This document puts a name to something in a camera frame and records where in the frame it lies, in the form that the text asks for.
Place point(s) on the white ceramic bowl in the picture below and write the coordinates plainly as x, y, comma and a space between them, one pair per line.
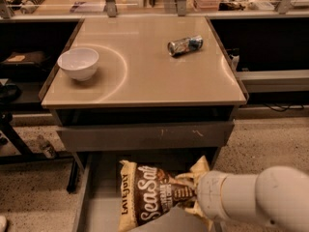
79, 63

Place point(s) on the beige top drawer cabinet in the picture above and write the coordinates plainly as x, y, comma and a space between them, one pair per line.
138, 82

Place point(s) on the open grey middle drawer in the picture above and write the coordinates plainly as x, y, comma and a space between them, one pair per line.
99, 210

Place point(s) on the brown sea salt chip bag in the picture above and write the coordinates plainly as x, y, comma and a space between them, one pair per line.
147, 193

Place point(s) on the black headphones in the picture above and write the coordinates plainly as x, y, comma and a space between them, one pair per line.
9, 92

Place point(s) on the black table leg frame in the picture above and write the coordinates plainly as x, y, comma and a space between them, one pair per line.
34, 137

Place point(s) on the black bag on shelf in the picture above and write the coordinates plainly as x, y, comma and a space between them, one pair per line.
17, 60

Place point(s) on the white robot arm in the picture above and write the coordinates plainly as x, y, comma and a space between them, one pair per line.
277, 197

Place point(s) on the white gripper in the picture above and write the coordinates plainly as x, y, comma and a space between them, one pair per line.
210, 192

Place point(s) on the closed grey top drawer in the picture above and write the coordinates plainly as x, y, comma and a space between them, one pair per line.
145, 136

